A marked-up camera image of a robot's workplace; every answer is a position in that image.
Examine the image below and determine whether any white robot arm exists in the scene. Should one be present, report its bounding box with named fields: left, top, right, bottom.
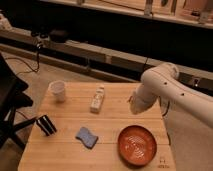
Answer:
left=129, top=62, right=213, bottom=128

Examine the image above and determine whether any black whiteboard eraser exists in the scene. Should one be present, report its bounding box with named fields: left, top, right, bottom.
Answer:
left=36, top=115, right=57, bottom=136

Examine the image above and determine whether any white paper cup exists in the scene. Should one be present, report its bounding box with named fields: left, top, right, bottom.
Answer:
left=49, top=80, right=66, bottom=102

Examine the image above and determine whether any blue sponge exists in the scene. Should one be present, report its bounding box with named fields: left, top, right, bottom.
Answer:
left=75, top=127, right=98, bottom=149

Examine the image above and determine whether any orange ceramic bowl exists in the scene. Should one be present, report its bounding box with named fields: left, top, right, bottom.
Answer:
left=118, top=125, right=157, bottom=166

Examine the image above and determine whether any black device on ledge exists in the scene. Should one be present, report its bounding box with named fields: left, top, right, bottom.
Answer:
left=49, top=30, right=68, bottom=43

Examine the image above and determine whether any black office chair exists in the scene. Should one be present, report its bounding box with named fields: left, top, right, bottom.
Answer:
left=0, top=53, right=36, bottom=149

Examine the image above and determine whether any black cable on floor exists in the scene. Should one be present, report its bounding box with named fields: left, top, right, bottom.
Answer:
left=3, top=43, right=42, bottom=76

